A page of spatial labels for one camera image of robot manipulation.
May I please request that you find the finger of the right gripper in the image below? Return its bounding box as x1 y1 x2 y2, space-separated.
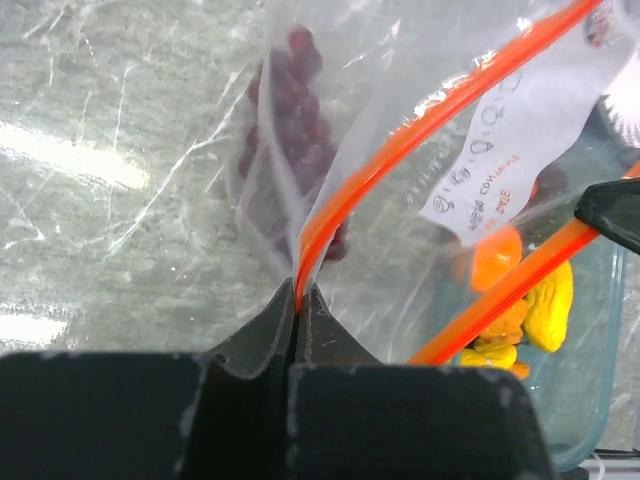
574 178 640 255

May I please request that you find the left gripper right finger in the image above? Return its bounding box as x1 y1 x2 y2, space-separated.
287 289 555 479

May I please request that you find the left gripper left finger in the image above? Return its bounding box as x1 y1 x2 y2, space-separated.
1 282 296 479

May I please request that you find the smooth orange persimmon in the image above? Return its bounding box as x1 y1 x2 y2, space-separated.
450 225 523 293

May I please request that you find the yellow pear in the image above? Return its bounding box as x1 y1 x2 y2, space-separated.
459 261 574 367

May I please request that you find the orange dried fruit piece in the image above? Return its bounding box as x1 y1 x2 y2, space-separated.
465 299 530 380

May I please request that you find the clear zip top bag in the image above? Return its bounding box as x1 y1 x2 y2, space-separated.
231 1 639 363

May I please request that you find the dark red grape bunch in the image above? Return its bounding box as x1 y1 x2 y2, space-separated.
228 25 338 268

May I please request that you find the teal plastic food tray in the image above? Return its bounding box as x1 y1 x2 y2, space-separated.
429 134 631 474

